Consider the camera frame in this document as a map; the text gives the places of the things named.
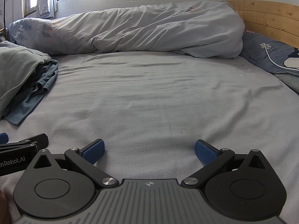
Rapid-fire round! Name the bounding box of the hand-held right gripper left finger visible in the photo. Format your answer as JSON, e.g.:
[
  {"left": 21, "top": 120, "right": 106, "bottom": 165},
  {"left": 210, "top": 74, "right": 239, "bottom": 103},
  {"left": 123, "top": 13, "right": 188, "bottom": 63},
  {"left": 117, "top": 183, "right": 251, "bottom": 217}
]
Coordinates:
[{"left": 24, "top": 139, "right": 118, "bottom": 188}]

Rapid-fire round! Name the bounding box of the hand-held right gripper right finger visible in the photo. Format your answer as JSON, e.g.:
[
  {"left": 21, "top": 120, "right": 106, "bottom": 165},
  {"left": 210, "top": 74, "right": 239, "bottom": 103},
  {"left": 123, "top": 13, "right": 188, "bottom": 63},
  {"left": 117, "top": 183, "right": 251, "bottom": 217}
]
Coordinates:
[{"left": 194, "top": 139, "right": 276, "bottom": 188}]

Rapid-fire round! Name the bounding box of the pale shirt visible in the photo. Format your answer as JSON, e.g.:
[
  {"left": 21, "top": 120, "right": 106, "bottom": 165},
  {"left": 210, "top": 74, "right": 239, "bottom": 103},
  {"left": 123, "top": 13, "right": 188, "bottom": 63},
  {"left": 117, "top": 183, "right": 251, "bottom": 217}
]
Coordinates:
[{"left": 0, "top": 41, "right": 53, "bottom": 120}]

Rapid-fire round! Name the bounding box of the grey blanket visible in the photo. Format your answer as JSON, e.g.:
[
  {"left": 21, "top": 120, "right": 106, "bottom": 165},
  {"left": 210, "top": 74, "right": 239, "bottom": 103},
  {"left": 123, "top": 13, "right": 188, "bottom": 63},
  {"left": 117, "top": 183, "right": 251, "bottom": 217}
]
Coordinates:
[{"left": 274, "top": 71, "right": 299, "bottom": 94}]

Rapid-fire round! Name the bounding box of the blue floral pillow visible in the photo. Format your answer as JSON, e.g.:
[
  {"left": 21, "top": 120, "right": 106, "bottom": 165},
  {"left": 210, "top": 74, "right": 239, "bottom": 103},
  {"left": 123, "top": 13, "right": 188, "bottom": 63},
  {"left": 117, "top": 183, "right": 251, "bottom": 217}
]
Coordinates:
[{"left": 239, "top": 30, "right": 299, "bottom": 76}]

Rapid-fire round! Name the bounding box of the printed white duvet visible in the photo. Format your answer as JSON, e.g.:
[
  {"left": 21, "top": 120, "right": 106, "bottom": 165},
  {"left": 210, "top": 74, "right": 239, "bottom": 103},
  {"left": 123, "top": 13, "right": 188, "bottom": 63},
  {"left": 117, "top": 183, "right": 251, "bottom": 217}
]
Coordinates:
[{"left": 9, "top": 0, "right": 245, "bottom": 59}]

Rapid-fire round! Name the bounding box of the lace curtain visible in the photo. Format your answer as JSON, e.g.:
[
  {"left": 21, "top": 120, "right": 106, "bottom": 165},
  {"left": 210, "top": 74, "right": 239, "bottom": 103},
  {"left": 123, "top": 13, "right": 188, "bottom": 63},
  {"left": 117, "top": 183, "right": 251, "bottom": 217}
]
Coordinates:
[{"left": 36, "top": 0, "right": 58, "bottom": 19}]

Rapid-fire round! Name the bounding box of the wooden bed headboard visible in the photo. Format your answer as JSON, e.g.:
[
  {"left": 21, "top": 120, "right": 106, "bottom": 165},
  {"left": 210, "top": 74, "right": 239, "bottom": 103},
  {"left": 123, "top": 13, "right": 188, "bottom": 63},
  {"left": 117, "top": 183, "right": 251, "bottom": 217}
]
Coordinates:
[{"left": 224, "top": 0, "right": 299, "bottom": 46}]

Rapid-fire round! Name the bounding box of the white cable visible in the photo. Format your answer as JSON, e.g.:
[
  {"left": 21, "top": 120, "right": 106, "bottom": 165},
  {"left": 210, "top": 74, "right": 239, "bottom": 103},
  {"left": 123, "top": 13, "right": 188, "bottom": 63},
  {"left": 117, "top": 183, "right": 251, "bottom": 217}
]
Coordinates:
[{"left": 263, "top": 44, "right": 299, "bottom": 71}]

